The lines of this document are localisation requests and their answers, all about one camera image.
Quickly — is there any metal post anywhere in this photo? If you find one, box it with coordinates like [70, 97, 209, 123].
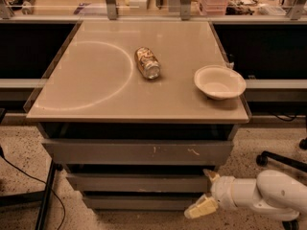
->
[106, 0, 118, 20]
[180, 0, 191, 20]

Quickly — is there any black metal stand leg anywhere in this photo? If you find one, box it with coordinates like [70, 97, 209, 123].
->
[0, 162, 57, 230]

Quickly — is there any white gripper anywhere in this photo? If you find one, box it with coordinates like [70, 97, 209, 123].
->
[184, 169, 237, 219]

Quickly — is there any grey drawer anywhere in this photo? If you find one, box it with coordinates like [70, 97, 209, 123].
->
[42, 139, 233, 166]
[83, 196, 197, 211]
[67, 173, 210, 193]

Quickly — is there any grey top drawer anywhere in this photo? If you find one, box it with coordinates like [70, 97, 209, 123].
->
[42, 139, 233, 166]

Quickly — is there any left metal post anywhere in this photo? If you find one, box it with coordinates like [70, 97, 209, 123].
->
[106, 0, 118, 20]

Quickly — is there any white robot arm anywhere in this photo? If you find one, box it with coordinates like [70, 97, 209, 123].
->
[184, 170, 307, 221]

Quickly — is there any white paper bowl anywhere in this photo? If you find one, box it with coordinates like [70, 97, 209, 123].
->
[194, 65, 247, 100]

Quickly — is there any right metal post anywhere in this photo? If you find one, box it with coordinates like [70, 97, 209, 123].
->
[180, 0, 191, 20]

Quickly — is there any grey bottom drawer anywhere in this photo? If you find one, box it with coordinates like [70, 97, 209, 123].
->
[83, 196, 197, 211]

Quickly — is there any black office chair base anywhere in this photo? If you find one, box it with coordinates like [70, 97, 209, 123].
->
[256, 151, 307, 230]

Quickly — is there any crushed gold soda can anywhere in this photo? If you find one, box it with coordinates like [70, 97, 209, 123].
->
[134, 47, 161, 80]

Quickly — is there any black floor cable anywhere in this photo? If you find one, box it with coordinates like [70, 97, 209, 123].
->
[0, 155, 67, 230]

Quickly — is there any grey drawer cabinet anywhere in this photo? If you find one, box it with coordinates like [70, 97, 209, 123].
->
[28, 21, 249, 199]

